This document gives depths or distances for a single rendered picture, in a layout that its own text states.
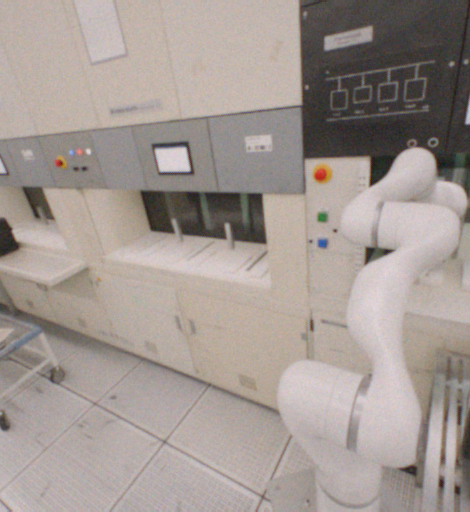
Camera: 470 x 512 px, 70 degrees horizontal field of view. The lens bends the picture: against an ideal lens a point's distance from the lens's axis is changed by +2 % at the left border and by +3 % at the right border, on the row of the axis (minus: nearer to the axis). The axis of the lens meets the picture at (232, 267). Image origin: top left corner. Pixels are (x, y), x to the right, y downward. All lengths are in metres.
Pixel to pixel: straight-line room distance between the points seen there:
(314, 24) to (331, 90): 0.17
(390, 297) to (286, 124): 0.72
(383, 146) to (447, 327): 0.64
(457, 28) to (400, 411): 0.87
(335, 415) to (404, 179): 0.50
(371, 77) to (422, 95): 0.14
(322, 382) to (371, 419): 0.09
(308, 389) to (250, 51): 1.01
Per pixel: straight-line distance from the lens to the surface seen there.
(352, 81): 1.13
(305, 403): 0.60
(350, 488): 0.72
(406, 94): 1.10
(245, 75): 1.26
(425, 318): 1.34
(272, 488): 0.99
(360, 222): 0.76
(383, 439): 0.59
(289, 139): 1.19
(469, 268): 1.59
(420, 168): 0.84
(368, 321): 0.64
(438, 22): 1.10
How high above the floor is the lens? 1.62
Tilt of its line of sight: 27 degrees down
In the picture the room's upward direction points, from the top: 9 degrees counter-clockwise
